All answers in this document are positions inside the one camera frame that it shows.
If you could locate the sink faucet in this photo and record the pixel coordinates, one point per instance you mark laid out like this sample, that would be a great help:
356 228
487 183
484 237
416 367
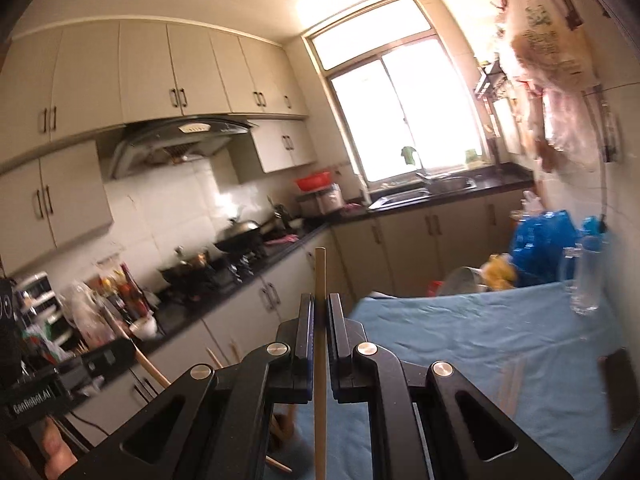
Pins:
425 174

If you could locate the white lower kitchen cabinets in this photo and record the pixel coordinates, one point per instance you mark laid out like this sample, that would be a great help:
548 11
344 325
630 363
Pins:
435 240

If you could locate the metal wall rack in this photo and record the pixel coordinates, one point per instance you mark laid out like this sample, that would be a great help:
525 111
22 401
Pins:
492 82

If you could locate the steel kitchen sink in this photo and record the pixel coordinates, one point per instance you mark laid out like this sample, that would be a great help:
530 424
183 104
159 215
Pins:
405 197

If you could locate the gas stove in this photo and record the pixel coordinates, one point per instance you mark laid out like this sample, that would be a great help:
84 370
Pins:
235 267

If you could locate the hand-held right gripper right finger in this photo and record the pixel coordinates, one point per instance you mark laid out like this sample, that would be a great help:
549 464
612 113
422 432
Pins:
334 325

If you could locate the white bowl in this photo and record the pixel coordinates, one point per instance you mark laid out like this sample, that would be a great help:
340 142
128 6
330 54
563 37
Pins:
144 329

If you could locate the white kitchen cabinets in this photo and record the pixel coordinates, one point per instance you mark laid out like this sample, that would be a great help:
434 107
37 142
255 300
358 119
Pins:
435 240
150 70

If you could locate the blue table cloth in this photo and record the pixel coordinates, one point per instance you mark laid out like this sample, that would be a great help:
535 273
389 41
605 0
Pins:
450 350

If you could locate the wall power socket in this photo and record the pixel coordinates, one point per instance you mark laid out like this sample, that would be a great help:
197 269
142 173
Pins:
612 135

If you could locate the pink cloth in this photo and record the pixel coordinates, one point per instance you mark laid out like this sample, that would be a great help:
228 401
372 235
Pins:
282 240

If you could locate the clear glass pitcher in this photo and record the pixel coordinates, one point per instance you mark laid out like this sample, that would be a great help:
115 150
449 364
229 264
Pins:
587 280

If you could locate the small dark cooking pot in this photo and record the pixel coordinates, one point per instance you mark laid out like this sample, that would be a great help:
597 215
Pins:
182 272

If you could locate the yellow bag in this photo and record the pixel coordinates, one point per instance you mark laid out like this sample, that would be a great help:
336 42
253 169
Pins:
500 272

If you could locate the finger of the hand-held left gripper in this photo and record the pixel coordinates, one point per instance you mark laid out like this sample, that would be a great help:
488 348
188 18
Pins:
110 357

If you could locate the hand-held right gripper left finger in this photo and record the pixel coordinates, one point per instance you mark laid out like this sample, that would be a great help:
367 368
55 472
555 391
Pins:
306 320

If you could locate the white upper kitchen cabinets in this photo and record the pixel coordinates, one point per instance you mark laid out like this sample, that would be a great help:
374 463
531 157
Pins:
150 70

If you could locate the hanging plastic bags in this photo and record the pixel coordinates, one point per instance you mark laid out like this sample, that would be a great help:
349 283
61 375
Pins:
550 45

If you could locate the range hood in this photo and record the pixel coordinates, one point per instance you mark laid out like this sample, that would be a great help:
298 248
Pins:
165 140

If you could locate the small storage shelf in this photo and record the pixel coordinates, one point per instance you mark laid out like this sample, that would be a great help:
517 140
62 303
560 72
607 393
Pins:
37 300

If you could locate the group of condiment bottles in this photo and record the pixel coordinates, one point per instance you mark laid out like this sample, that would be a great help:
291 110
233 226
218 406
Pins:
120 290

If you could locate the clear plastic bag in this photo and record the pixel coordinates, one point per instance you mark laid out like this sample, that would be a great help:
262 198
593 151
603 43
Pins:
87 317

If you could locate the metal bowl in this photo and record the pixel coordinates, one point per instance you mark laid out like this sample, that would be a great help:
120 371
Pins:
465 280

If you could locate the green cloth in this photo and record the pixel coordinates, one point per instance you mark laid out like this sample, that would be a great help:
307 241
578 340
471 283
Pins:
409 155

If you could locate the red plastic basin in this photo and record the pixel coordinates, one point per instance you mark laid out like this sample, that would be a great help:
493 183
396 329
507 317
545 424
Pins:
312 181

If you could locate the blue plastic bag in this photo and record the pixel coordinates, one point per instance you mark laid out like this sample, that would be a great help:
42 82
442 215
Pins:
540 240

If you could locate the black wok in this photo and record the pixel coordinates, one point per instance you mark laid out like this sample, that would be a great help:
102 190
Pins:
240 240

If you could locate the kitchen window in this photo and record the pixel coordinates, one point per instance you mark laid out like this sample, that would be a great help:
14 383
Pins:
400 95

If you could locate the black kitchen countertop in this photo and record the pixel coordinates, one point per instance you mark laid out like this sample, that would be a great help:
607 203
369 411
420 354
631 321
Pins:
295 247

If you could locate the person's left hand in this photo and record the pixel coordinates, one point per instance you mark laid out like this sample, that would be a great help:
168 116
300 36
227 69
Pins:
50 447

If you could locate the light bamboo chopstick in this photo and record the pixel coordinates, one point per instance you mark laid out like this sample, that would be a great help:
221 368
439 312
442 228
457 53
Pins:
510 385
517 375
320 435

